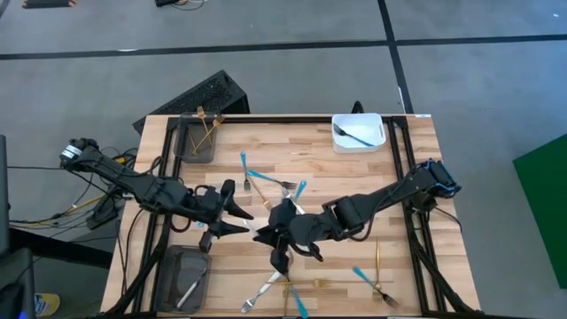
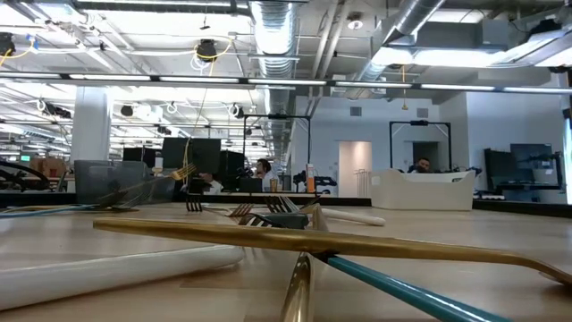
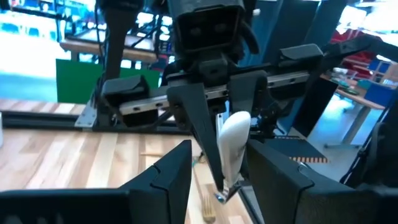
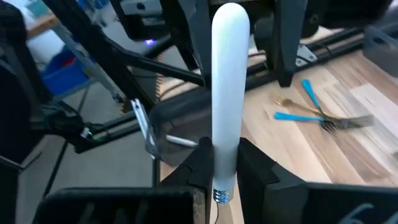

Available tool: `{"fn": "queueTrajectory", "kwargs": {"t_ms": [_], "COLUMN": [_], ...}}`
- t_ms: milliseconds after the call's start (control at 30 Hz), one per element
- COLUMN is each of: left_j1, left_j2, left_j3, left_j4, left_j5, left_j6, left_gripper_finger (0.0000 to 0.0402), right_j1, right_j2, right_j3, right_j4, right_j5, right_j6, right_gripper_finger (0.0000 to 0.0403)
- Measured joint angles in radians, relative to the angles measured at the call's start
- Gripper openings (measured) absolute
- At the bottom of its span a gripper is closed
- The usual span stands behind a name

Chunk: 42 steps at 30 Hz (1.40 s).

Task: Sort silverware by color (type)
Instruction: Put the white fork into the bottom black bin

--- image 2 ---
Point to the gold knife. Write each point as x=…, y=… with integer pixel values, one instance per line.
x=299, y=290

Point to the teal strip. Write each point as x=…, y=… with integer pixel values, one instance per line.
x=111, y=201

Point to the person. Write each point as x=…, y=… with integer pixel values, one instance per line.
x=263, y=169
x=422, y=164
x=212, y=185

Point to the brown paper cup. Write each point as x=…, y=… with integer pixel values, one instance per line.
x=273, y=184

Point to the orange bottle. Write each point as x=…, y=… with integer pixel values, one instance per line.
x=310, y=179

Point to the black desk equipment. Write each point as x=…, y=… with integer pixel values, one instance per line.
x=325, y=181

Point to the black monitor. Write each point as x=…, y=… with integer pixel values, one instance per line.
x=175, y=156
x=138, y=156
x=206, y=156
x=232, y=165

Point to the long linear ceiling light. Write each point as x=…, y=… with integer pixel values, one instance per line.
x=286, y=82

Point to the black ceiling dome device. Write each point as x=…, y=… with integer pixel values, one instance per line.
x=207, y=50

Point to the white plastic bin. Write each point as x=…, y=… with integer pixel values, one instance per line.
x=420, y=192

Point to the round ceiling smoke detector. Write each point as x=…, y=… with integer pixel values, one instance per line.
x=355, y=24

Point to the grey translucent plastic bin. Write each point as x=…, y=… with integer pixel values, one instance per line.
x=134, y=179

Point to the white pillar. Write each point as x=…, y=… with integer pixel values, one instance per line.
x=89, y=125

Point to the black display screen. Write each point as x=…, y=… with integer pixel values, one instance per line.
x=500, y=170
x=532, y=154

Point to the brown cardboard box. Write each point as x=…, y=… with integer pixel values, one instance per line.
x=49, y=167

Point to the green exit sign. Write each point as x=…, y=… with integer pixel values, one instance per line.
x=25, y=158

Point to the black ceiling box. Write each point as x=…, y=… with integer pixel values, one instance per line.
x=5, y=44

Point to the black rig frame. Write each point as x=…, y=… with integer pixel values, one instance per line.
x=277, y=117
x=419, y=122

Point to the grey wall vent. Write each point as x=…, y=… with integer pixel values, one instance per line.
x=355, y=111
x=422, y=112

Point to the wide silver ventilation duct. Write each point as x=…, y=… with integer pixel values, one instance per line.
x=273, y=36

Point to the black chair frame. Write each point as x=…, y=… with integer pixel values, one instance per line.
x=22, y=166

